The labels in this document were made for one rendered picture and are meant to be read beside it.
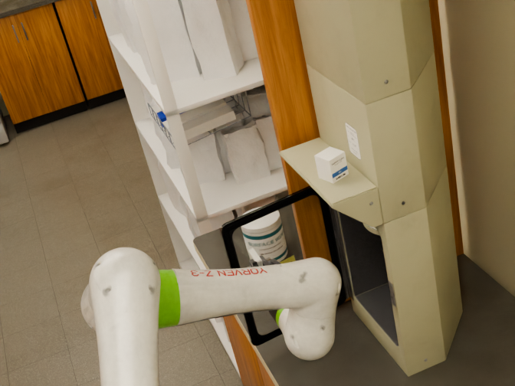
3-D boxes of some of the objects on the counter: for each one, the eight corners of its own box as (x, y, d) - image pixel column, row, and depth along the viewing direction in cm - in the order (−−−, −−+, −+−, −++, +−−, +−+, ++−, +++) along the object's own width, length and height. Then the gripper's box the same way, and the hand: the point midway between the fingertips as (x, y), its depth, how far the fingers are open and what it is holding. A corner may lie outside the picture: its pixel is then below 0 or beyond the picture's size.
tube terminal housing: (428, 279, 241) (396, 32, 204) (493, 340, 214) (469, 68, 176) (352, 310, 236) (305, 63, 199) (408, 377, 209) (365, 106, 171)
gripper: (307, 278, 190) (271, 232, 211) (256, 298, 188) (224, 250, 208) (313, 303, 194) (277, 256, 214) (263, 323, 191) (231, 273, 212)
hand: (255, 260), depth 208 cm, fingers closed
